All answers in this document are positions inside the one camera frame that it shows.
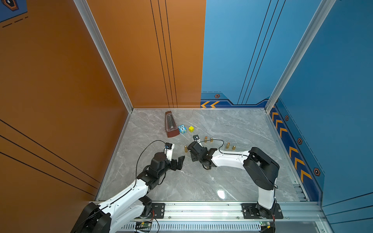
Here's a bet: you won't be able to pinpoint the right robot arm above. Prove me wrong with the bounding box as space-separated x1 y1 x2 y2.
187 141 280 219

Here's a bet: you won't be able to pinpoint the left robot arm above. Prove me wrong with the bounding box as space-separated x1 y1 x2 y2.
71 150 185 233

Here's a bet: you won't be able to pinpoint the blue owl toy cube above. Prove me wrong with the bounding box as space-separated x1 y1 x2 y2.
178 125 187 134

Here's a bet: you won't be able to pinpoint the dark red metronome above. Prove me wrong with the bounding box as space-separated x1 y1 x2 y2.
165 111 180 138

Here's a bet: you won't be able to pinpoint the left green circuit board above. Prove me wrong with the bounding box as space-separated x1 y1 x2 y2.
134 221 153 233

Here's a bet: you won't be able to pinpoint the green circuit board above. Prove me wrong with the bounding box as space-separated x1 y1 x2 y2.
134 221 153 233
259 222 276 233

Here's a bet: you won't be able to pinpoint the right green circuit board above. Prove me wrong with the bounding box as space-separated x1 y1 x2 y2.
259 222 276 233

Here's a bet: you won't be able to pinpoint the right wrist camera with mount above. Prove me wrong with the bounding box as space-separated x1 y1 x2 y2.
193 135 201 143

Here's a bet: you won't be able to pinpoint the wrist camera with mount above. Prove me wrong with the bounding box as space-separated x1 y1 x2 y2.
164 143 174 161
193 135 201 143

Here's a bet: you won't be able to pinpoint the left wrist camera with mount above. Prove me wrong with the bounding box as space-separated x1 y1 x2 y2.
164 143 174 161

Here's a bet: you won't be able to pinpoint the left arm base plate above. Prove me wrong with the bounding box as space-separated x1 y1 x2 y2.
124 203 166 219

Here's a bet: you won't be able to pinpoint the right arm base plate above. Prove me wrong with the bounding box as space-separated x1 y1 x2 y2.
241 203 284 220

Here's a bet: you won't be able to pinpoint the front aluminium rail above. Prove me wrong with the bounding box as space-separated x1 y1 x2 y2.
118 202 331 232

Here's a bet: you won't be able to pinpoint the left aluminium corner post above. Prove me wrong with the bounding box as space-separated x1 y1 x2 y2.
74 0 134 114

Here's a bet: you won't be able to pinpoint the aluminium corner post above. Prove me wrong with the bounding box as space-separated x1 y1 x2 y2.
265 0 336 114
74 0 134 114

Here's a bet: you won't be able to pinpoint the right aluminium corner post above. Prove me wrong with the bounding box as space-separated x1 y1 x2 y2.
265 0 336 114

